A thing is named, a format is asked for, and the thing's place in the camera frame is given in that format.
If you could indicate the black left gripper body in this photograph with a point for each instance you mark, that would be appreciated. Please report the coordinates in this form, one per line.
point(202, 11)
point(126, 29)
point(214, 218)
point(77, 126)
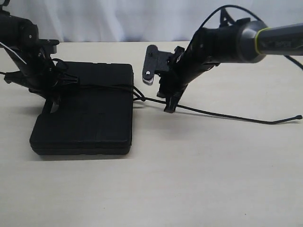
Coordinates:
point(43, 80)

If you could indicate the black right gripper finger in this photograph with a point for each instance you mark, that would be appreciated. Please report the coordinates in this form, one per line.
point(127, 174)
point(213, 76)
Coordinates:
point(172, 101)

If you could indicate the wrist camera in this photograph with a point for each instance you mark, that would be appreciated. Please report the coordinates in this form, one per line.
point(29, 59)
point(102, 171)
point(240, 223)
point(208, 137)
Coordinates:
point(155, 63)
point(49, 46)

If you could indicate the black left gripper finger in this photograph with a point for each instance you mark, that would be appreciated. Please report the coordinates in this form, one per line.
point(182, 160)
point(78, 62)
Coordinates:
point(63, 75)
point(16, 77)

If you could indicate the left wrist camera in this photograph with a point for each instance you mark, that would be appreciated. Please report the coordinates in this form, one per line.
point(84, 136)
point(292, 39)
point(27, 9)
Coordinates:
point(49, 46)

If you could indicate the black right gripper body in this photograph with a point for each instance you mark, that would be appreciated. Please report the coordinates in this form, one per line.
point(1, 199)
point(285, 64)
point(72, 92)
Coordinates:
point(169, 81)

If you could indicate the white zip tie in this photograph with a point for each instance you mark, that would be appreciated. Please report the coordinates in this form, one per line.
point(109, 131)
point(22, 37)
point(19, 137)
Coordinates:
point(12, 51)

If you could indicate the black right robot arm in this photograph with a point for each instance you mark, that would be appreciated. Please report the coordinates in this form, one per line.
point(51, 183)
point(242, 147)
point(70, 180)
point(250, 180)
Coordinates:
point(243, 42)

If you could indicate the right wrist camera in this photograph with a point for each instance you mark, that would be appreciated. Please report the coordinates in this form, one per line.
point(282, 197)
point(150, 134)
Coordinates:
point(155, 63)

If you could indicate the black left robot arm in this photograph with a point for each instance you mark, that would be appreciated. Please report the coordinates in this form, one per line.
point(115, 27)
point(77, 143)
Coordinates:
point(22, 35)

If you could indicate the white backdrop curtain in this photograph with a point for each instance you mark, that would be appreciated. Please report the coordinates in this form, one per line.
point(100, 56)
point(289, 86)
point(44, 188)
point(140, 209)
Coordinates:
point(141, 20)

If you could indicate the black plastic carry case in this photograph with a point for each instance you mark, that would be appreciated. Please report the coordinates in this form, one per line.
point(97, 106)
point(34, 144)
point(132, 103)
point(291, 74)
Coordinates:
point(95, 120)

